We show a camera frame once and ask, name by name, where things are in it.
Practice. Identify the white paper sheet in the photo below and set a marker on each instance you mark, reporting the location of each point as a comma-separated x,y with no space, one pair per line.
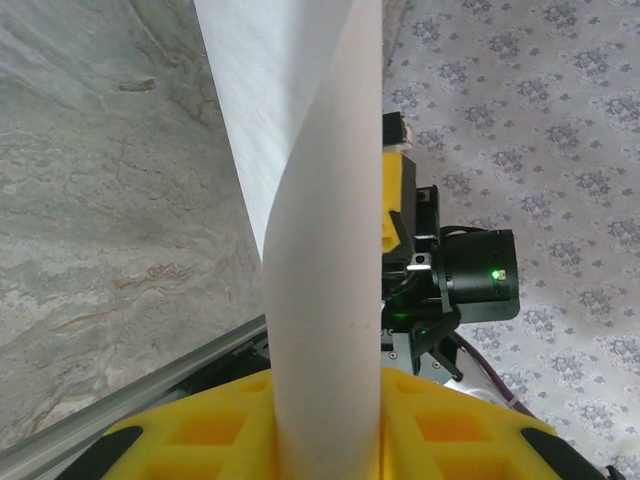
325,250

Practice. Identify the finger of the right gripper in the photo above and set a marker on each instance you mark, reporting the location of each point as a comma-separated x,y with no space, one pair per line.
392,200

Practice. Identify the wide aluminium frame rail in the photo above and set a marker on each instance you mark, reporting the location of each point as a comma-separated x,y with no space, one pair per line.
125,402

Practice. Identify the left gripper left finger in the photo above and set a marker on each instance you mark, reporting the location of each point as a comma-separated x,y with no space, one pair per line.
200,430

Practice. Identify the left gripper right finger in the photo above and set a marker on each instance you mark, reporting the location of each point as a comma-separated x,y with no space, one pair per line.
450,435

